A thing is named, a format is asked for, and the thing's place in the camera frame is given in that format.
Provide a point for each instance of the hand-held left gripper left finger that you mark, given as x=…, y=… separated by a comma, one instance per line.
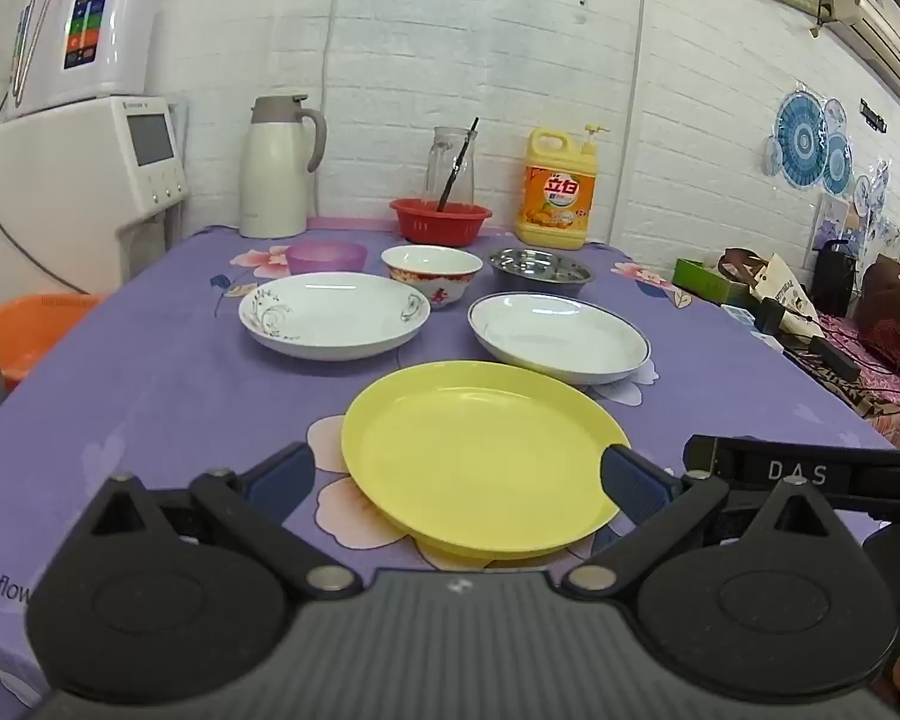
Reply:
x=281, y=481

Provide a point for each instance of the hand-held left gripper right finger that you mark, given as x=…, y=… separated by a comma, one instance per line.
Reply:
x=634, y=481

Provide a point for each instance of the yellow plastic plate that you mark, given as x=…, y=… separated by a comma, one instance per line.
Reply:
x=472, y=457

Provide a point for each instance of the purple plastic bowl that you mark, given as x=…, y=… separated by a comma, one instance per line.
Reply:
x=326, y=256

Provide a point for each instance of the purple floral tablecloth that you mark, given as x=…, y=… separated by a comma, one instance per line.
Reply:
x=157, y=390

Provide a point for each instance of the white plate with blue rim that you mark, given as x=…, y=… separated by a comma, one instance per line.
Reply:
x=562, y=337

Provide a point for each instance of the white plate with vine print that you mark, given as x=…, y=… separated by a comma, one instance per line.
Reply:
x=330, y=315

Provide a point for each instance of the black power adapter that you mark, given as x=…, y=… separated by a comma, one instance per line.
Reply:
x=769, y=315

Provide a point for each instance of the green box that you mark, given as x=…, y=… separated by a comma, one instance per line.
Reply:
x=701, y=274

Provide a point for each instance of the stainless steel bowl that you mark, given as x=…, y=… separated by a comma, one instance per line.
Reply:
x=540, y=266

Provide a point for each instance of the white bowl with red pattern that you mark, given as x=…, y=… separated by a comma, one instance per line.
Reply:
x=431, y=262

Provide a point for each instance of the pink cloth strip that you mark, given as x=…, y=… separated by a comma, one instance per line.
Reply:
x=352, y=223

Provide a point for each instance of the yellow detergent bottle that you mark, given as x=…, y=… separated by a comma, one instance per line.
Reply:
x=555, y=217

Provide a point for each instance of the orange plastic basin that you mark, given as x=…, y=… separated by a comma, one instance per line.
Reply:
x=30, y=330

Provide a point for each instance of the red plastic strainer basket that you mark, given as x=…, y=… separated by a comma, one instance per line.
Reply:
x=439, y=229

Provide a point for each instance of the white thermos jug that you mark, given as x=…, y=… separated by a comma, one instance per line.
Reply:
x=274, y=172

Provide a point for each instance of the small blue paper fan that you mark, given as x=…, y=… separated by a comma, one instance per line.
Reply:
x=838, y=165

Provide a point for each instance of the large blue paper fan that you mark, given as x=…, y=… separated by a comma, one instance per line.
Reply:
x=802, y=139

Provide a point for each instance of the clear glass jar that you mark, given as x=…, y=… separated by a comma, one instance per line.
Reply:
x=436, y=165

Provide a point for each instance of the black stick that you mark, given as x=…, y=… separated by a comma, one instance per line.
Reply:
x=459, y=161

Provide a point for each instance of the white water dispenser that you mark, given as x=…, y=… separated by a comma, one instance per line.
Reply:
x=60, y=187

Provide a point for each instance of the white air conditioner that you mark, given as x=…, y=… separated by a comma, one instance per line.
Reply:
x=870, y=22

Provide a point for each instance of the white water purifier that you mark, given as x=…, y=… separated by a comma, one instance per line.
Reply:
x=127, y=30

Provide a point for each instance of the purple wall picture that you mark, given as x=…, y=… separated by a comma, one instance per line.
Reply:
x=830, y=217

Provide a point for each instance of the white wall pipe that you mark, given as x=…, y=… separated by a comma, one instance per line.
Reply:
x=637, y=52

